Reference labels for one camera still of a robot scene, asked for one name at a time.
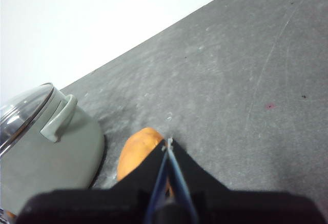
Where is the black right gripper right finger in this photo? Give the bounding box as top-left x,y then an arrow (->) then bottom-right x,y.
170,138 -> 326,224

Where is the glass lid with green knob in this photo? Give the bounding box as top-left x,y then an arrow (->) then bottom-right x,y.
0,82 -> 56,155

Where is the pale green electric pot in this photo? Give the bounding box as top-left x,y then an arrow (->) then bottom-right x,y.
0,82 -> 106,217

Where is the brown potato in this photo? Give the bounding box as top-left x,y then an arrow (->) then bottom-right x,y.
116,127 -> 175,197

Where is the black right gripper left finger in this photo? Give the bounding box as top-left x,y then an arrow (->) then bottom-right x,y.
15,139 -> 170,224

